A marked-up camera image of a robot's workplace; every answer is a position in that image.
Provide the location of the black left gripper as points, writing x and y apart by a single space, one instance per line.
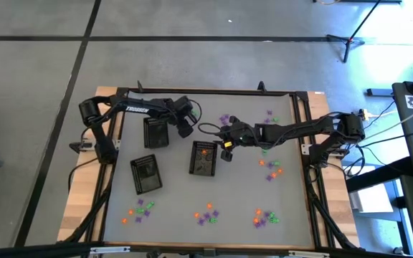
183 107

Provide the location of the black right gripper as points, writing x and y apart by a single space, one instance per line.
246 136

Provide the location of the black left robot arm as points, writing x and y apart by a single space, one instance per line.
138 109

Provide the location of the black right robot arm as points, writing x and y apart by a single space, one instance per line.
299 129

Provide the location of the black plastic slotted basket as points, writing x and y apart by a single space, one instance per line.
155 134
145 175
201 166

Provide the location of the silver mounting plate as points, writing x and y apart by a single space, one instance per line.
305 148

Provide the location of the black cart leg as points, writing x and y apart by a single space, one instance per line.
378 175

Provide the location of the white floor box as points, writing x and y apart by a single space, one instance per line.
371 197

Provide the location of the dark metal foot bar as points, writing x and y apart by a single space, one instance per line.
378 92

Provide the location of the black tripod stand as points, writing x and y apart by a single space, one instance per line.
350 41

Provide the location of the black aluminium rig frame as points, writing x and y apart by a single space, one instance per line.
210 91

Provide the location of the black triangular frame foot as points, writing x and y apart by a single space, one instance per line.
140 87
262 87

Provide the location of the black clamp bracket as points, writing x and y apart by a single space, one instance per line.
81 147

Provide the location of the silver aluminium bracket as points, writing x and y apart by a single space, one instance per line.
308 254
109 249

